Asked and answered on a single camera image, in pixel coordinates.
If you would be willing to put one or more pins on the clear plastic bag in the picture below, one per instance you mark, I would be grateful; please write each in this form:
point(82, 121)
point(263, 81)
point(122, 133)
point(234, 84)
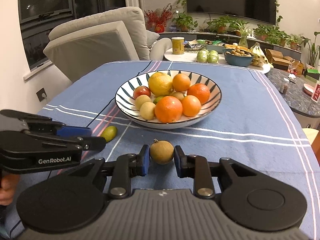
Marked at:
point(295, 68)

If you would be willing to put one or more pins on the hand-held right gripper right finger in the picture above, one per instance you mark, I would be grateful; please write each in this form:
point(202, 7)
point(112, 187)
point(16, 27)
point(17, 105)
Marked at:
point(178, 161)

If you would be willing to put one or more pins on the pile of longans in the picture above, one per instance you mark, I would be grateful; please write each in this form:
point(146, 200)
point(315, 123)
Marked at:
point(237, 53)

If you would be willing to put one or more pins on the small orange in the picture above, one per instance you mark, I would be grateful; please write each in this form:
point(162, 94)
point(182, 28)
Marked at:
point(192, 106)
point(181, 82)

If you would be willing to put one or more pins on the yellow can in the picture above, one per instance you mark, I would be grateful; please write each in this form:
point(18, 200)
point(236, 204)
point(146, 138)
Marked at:
point(178, 45)

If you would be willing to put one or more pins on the open cardboard box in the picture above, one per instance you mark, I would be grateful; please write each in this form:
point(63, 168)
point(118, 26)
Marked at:
point(273, 55)
point(281, 65)

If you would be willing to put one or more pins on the pink dish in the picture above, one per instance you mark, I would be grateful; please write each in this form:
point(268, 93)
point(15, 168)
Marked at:
point(308, 90)

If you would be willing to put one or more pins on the red apple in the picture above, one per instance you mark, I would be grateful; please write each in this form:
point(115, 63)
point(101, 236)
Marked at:
point(141, 92)

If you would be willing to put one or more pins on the grey throw pillow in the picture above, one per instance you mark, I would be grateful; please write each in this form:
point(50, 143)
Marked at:
point(152, 38)

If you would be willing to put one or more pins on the pile of snack packets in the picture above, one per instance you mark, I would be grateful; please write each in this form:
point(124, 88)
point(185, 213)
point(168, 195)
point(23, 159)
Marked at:
point(193, 46)

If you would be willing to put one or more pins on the red vase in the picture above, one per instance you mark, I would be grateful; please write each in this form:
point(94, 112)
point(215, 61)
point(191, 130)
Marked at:
point(160, 28)

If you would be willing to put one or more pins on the small dark spice jar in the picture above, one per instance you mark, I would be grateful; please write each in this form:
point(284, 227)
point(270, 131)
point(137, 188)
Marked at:
point(284, 87)

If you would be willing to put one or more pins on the brown kiwi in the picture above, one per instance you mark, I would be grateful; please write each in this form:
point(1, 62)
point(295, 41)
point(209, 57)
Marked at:
point(178, 95)
point(161, 153)

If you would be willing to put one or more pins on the person's left hand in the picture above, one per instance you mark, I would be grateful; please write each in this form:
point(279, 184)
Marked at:
point(7, 191)

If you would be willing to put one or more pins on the tall large-leaf plant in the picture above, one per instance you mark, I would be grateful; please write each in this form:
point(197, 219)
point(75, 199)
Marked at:
point(312, 50)

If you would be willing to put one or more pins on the glass vase with plant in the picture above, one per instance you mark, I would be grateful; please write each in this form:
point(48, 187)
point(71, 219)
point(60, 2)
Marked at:
point(242, 40)

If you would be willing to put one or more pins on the yellow lemon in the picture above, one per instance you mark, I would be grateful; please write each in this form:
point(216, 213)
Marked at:
point(160, 83)

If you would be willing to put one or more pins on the white round table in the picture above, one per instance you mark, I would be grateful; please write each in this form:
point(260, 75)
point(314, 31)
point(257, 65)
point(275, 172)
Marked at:
point(180, 57)

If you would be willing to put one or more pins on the white crumpled tissue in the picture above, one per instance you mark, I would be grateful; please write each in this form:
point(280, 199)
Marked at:
point(291, 77)

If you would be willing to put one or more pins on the large reddish orange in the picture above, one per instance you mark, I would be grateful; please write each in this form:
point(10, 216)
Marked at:
point(200, 92)

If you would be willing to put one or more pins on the blue striped tablecloth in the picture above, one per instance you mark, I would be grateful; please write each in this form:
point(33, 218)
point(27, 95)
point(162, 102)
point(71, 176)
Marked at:
point(250, 110)

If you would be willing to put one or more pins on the beige recliner armchair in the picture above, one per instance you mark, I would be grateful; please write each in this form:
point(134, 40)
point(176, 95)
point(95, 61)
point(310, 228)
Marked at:
point(100, 45)

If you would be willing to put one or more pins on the red berry branches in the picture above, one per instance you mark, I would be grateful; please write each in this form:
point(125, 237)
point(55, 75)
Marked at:
point(160, 16)

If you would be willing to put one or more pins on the striped ceramic bowl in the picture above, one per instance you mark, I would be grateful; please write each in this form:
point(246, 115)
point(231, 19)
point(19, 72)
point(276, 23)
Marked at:
point(125, 100)

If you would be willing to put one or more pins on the black wall socket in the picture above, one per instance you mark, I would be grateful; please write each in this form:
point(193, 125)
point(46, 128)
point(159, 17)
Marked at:
point(42, 95)

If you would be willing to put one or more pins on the green potted plant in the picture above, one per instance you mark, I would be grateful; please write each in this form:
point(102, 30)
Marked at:
point(185, 21)
point(262, 32)
point(293, 42)
point(220, 23)
point(277, 36)

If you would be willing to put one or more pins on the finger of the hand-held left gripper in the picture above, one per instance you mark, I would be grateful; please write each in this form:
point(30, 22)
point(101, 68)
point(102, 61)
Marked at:
point(75, 131)
point(95, 143)

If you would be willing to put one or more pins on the round wooden side table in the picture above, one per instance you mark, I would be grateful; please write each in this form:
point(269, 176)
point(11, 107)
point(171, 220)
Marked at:
point(312, 135)

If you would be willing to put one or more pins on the green container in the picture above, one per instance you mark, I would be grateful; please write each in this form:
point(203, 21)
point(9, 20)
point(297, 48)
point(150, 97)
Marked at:
point(215, 48)

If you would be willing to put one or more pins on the bunch of bananas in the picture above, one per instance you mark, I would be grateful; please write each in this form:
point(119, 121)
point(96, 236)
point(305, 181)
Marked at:
point(257, 52)

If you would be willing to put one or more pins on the green box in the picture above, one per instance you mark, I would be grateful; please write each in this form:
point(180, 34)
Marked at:
point(312, 73)

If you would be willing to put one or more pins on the pale yellow plum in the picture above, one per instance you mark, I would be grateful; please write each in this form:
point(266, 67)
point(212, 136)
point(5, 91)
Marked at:
point(142, 101)
point(147, 111)

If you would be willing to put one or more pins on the dark marble coffee table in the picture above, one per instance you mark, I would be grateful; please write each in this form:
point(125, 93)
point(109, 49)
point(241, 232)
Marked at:
point(300, 100)

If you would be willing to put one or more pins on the teal bowl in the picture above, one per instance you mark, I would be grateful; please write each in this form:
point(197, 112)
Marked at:
point(237, 61)

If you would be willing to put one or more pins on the dark window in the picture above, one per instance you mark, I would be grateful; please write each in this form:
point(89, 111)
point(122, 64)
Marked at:
point(45, 0)

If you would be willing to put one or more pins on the white bottle red label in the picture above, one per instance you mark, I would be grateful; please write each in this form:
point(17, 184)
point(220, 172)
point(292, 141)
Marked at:
point(317, 90)

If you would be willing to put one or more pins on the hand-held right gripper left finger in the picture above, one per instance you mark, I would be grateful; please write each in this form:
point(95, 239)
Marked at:
point(144, 160)

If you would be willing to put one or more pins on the green apple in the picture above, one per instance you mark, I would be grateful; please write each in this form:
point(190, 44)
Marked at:
point(202, 58)
point(213, 59)
point(202, 53)
point(213, 53)

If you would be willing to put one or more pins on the orange basket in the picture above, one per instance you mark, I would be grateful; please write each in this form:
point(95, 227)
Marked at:
point(237, 47)

